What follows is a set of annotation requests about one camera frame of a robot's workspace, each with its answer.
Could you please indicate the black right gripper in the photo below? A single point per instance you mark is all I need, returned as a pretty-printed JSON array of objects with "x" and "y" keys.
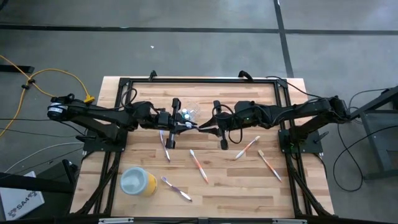
[{"x": 236, "y": 116}]

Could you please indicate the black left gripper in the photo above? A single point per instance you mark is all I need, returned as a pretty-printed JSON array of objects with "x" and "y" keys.
[{"x": 163, "y": 120}]

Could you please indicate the clear acrylic organizer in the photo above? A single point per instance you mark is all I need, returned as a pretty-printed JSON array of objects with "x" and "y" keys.
[{"x": 195, "y": 109}]

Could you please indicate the orange white toothbrush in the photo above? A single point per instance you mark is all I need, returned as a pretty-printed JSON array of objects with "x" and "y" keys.
[
  {"x": 269, "y": 166},
  {"x": 245, "y": 149},
  {"x": 199, "y": 166}
]

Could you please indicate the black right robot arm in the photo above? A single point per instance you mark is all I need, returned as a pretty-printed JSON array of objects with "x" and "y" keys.
[{"x": 295, "y": 110}]

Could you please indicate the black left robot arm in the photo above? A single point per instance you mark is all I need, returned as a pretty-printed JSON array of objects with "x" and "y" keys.
[{"x": 99, "y": 113}]

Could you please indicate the yellow wipes canister white lid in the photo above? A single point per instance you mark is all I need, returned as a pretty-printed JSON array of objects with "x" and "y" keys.
[{"x": 133, "y": 182}]

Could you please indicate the black metal stand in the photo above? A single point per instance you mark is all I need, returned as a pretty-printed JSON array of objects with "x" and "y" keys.
[{"x": 380, "y": 157}]

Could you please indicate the black stand foot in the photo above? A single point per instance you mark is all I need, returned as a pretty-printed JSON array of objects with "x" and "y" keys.
[{"x": 15, "y": 69}]

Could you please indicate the white printed box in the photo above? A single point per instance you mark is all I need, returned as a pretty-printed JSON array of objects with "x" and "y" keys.
[{"x": 18, "y": 203}]

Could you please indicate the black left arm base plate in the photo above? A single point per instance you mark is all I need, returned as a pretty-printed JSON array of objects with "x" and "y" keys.
[{"x": 93, "y": 145}]

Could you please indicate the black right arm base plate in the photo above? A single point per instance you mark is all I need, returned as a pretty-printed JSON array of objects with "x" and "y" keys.
[{"x": 311, "y": 149}]

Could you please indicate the silver aluminium bracket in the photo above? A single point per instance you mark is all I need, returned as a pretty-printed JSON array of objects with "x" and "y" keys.
[
  {"x": 289, "y": 221},
  {"x": 115, "y": 220}
]

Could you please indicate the black desk frame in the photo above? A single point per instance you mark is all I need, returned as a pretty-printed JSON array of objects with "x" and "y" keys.
[{"x": 59, "y": 174}]

